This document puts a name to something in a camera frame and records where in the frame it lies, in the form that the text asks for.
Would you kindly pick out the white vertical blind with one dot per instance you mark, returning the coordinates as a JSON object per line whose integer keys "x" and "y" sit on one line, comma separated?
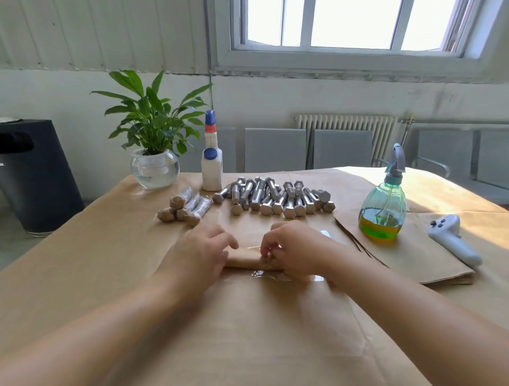
{"x": 95, "y": 32}

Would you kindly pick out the white radiator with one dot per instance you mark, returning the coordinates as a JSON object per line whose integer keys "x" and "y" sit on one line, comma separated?
{"x": 346, "y": 129}

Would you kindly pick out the person's right hand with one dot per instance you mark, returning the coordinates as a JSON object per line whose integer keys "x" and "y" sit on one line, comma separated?
{"x": 298, "y": 248}

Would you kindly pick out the grey chair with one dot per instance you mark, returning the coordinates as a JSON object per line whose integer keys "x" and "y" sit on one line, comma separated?
{"x": 275, "y": 149}
{"x": 441, "y": 153}
{"x": 229, "y": 149}
{"x": 343, "y": 149}
{"x": 493, "y": 163}

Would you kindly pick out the green spray bottle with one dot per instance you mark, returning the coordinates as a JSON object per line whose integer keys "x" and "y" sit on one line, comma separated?
{"x": 383, "y": 213}

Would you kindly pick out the stack of brown paper sheets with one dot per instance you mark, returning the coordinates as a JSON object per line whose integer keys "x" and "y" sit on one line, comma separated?
{"x": 413, "y": 246}

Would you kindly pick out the large brown paper table cover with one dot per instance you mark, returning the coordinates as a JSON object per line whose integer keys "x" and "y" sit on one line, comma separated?
{"x": 71, "y": 278}

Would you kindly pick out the person's left hand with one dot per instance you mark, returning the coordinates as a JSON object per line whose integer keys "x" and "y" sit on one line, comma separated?
{"x": 195, "y": 258}

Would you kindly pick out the round glass vase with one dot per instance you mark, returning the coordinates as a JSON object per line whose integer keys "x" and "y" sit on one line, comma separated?
{"x": 155, "y": 169}

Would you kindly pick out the white glue bottle blue cap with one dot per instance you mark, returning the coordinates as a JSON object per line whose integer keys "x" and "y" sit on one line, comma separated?
{"x": 211, "y": 167}

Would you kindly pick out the pile of steel bolts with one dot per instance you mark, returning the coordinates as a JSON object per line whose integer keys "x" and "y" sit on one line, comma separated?
{"x": 274, "y": 197}

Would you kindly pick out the white framed window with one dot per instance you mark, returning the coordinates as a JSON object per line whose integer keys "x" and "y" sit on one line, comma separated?
{"x": 358, "y": 32}

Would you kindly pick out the person's left forearm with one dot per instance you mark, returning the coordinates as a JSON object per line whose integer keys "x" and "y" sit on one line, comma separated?
{"x": 75, "y": 342}

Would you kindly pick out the person's right forearm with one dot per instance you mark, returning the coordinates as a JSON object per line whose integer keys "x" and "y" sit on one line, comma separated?
{"x": 433, "y": 318}

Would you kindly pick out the black trash bin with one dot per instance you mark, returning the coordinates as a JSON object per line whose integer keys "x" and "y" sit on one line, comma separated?
{"x": 40, "y": 175}

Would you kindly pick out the white handheld controller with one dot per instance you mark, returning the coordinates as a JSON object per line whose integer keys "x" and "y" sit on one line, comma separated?
{"x": 453, "y": 238}

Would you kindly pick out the green leafy plant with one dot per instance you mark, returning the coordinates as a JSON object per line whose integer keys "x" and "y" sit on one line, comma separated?
{"x": 151, "y": 111}

